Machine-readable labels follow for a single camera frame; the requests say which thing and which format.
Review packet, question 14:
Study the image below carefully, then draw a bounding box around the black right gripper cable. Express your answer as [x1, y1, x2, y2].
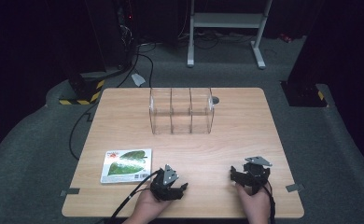
[263, 181, 277, 224]

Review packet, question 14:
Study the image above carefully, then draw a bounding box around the dark equipment rack with wires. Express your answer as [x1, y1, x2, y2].
[114, 0, 140, 71]

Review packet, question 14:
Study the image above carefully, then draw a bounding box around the white metal stand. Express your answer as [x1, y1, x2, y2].
[186, 0, 273, 70]

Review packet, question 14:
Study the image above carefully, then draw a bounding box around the white paper scrap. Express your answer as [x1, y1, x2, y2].
[131, 73, 147, 88]

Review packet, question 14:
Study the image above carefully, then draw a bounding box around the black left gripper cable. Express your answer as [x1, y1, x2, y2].
[104, 169, 161, 224]

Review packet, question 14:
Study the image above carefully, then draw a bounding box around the person's left hand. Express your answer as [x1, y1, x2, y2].
[133, 186, 174, 224]

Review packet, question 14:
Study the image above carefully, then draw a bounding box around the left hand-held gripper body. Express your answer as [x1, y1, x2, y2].
[149, 163, 180, 202]

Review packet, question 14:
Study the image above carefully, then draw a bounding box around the person's right hand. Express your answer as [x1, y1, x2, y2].
[234, 182, 272, 224]

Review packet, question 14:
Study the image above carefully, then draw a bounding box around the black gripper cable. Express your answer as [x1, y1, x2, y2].
[263, 181, 277, 224]
[104, 169, 161, 224]

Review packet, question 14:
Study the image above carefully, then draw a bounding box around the black yellow striped stand base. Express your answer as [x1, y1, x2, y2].
[58, 71, 106, 106]

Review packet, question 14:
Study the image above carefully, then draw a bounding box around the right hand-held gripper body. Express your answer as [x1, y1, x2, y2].
[241, 155, 273, 196]

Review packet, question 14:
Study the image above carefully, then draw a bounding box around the black floor cable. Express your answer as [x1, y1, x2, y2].
[68, 51, 155, 161]

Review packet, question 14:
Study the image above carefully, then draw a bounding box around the grey tape strip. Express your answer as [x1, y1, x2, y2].
[285, 183, 305, 193]
[60, 187, 81, 197]

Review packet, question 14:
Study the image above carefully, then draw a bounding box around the black stand base yellow mark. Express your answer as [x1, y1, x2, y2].
[280, 79, 329, 108]

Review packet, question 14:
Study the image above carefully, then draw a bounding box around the clear acrylic divided organizer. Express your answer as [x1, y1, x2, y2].
[148, 87, 216, 135]

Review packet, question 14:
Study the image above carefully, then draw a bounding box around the bundle of black floor cables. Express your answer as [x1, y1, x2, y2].
[139, 29, 256, 52]

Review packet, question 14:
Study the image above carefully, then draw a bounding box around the small red object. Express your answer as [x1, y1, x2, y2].
[278, 33, 294, 44]

